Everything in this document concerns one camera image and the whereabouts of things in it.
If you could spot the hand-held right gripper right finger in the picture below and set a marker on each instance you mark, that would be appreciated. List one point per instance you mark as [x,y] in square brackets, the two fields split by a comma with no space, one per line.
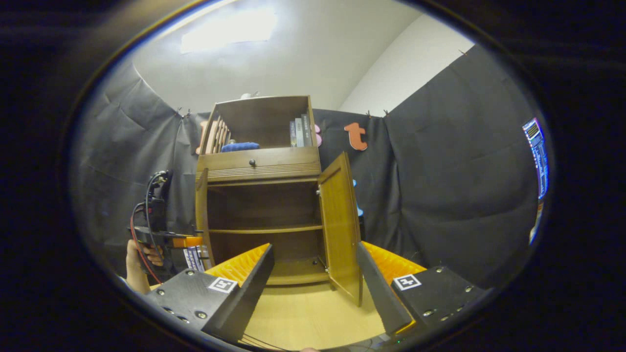
[379,293]

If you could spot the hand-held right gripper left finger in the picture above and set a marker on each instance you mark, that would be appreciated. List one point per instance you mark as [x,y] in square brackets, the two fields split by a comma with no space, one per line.
[254,293]

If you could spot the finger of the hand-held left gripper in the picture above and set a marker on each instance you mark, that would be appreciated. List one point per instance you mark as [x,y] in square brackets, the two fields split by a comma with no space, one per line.
[188,241]

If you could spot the wooden shoe cabinet door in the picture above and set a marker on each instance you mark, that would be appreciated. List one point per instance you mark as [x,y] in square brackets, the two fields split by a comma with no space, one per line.
[340,220]
[200,215]

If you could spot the wooden double-door shoe cabinet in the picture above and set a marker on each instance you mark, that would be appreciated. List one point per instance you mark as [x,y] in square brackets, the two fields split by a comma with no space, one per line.
[259,122]

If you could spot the white blue box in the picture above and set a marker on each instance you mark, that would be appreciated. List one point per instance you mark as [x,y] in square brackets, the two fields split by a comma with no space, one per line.
[195,259]

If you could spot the wooden inner shelf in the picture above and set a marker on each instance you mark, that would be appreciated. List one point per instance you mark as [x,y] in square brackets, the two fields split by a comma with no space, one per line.
[264,229]

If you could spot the blue towel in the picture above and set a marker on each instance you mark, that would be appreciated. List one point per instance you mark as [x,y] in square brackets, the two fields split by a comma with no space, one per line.
[239,147]

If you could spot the black backdrop cloth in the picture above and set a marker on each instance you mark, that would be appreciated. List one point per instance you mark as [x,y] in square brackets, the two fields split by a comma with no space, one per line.
[440,195]

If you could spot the wooden drawer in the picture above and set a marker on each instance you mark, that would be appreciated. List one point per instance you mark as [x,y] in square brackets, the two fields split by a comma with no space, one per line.
[283,161]

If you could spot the blue white book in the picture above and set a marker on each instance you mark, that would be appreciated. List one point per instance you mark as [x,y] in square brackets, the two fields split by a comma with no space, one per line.
[293,134]

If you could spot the small white object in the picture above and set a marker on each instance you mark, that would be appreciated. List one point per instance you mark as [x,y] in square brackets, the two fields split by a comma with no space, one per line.
[248,95]

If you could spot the grey book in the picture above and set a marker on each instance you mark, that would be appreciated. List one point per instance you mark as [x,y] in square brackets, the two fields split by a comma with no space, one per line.
[299,132]

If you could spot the computer monitor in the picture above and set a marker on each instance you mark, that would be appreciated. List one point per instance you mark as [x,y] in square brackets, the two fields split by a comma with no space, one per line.
[535,151]

